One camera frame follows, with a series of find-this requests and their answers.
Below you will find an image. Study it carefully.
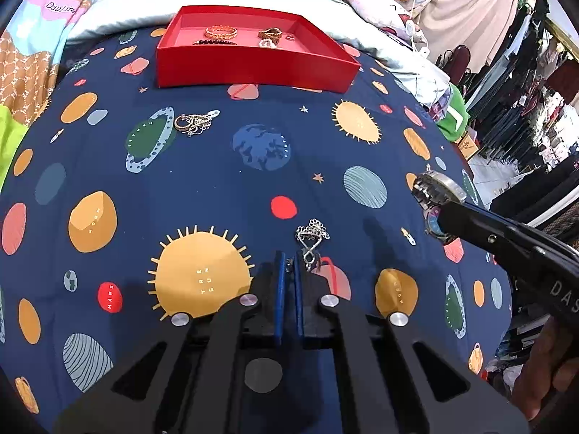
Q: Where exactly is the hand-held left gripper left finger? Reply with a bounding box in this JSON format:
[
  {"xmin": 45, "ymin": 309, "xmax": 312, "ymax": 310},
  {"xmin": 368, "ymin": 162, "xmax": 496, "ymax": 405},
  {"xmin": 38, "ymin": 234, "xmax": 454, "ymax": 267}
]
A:
[{"xmin": 54, "ymin": 251, "xmax": 287, "ymax": 434}]

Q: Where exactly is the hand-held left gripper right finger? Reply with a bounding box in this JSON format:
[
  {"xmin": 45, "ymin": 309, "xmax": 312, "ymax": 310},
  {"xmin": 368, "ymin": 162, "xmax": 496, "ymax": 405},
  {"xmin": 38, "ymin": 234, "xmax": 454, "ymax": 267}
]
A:
[{"xmin": 296, "ymin": 251, "xmax": 531, "ymax": 434}]

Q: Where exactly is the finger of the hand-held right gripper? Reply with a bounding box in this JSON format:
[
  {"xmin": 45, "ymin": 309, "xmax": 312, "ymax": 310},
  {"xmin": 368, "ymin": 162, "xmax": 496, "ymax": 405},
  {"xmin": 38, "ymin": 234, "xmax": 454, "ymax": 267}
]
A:
[{"xmin": 438, "ymin": 201, "xmax": 540, "ymax": 264}]

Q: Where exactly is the silver metal watch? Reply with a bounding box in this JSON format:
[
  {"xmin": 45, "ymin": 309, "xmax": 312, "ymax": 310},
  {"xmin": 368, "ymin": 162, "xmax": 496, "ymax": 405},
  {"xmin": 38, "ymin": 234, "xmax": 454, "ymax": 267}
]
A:
[{"xmin": 411, "ymin": 170, "xmax": 468, "ymax": 241}]

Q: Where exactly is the silver filigree brooch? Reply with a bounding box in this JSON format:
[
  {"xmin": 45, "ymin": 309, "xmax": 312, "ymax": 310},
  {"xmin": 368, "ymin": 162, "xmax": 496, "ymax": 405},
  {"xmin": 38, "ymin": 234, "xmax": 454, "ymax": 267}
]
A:
[{"xmin": 296, "ymin": 218, "xmax": 331, "ymax": 242}]

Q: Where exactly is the red cardboard box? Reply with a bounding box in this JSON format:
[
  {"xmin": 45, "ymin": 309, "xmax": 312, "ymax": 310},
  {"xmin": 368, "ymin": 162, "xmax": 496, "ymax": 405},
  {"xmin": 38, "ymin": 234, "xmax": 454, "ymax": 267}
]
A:
[{"xmin": 155, "ymin": 5, "xmax": 362, "ymax": 95}]

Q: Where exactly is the gold chain bangle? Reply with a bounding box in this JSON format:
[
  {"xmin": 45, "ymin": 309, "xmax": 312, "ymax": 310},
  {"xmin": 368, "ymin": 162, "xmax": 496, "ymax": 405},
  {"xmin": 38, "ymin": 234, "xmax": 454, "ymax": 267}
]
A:
[{"xmin": 204, "ymin": 26, "xmax": 238, "ymax": 41}]

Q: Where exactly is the person's right hand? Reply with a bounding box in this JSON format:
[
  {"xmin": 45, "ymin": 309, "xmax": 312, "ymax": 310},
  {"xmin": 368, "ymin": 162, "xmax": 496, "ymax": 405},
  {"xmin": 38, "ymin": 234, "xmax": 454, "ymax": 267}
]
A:
[{"xmin": 512, "ymin": 317, "xmax": 567, "ymax": 422}]

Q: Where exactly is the small brown box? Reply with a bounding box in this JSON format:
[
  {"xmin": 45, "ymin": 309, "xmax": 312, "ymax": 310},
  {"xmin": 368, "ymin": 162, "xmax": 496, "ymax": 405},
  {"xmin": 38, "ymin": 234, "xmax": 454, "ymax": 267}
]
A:
[{"xmin": 457, "ymin": 136, "xmax": 478, "ymax": 160}]

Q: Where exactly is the green garment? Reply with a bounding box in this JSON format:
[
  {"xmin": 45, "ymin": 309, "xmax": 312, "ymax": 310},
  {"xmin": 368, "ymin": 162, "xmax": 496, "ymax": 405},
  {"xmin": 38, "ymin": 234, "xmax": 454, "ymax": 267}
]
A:
[{"xmin": 436, "ymin": 86, "xmax": 471, "ymax": 142}]

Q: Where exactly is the rack of hanging clothes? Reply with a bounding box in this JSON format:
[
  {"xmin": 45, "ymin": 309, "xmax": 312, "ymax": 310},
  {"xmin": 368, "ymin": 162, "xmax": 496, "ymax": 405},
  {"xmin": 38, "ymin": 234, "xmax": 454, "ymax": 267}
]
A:
[{"xmin": 466, "ymin": 0, "xmax": 579, "ymax": 254}]

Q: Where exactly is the navy planet print blanket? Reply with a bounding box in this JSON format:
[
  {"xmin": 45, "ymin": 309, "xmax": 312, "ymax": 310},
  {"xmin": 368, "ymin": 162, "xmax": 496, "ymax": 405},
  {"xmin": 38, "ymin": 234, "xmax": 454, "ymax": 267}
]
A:
[{"xmin": 0, "ymin": 25, "xmax": 514, "ymax": 434}]

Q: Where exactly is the dark red chair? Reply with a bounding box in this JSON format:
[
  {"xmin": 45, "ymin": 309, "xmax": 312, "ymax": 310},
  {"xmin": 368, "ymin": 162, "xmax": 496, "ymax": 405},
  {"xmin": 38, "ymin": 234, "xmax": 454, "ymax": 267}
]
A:
[{"xmin": 436, "ymin": 45, "xmax": 473, "ymax": 86}]

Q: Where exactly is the beige hanging cloth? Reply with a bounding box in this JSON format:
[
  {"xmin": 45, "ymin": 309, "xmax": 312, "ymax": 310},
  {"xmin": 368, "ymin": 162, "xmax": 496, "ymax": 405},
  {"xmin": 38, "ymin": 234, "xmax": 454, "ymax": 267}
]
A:
[{"xmin": 416, "ymin": 0, "xmax": 539, "ymax": 61}]

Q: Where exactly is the white printed pillow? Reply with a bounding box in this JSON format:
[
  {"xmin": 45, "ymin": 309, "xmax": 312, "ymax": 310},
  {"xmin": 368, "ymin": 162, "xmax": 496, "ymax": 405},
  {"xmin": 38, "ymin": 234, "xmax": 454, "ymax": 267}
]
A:
[{"xmin": 346, "ymin": 0, "xmax": 430, "ymax": 55}]

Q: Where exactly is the light blue quilt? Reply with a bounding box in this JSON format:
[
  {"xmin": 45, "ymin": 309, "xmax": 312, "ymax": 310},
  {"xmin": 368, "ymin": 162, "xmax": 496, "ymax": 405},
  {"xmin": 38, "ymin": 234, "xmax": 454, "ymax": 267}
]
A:
[{"xmin": 68, "ymin": 0, "xmax": 453, "ymax": 100}]

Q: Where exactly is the colourful cartoon monkey blanket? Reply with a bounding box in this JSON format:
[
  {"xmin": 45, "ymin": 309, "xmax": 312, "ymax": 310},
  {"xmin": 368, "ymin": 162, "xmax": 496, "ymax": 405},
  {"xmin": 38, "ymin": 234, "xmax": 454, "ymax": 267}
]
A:
[{"xmin": 0, "ymin": 0, "xmax": 107, "ymax": 191}]

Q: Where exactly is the white charging cable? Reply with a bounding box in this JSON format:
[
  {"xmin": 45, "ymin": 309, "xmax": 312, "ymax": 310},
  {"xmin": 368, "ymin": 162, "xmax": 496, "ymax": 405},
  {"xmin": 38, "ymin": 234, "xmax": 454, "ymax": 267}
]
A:
[{"xmin": 405, "ymin": 0, "xmax": 430, "ymax": 55}]

